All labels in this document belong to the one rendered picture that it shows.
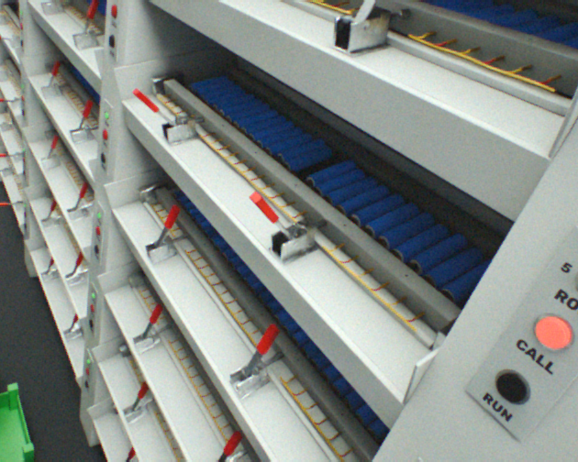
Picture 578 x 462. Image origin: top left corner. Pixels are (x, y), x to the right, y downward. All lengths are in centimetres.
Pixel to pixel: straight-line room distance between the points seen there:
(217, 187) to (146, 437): 59
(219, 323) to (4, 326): 109
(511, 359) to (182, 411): 58
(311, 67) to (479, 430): 29
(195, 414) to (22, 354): 86
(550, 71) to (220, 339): 46
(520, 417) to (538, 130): 16
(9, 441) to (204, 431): 70
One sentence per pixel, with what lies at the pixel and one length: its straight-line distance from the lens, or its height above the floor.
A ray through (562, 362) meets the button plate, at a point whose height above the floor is 99.
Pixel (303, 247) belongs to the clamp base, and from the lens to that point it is 44.
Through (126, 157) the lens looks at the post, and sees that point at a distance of 82.
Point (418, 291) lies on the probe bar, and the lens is 40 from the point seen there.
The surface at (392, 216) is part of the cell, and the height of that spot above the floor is 95.
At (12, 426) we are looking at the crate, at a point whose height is 0.
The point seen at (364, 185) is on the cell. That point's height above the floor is 95.
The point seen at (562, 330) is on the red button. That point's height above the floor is 101.
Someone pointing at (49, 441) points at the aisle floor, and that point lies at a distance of 137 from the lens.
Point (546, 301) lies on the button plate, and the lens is 28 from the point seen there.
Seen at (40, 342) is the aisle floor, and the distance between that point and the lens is 158.
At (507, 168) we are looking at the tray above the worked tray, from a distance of 29.
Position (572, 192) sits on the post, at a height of 107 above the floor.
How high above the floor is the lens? 113
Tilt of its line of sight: 29 degrees down
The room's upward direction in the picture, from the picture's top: 18 degrees clockwise
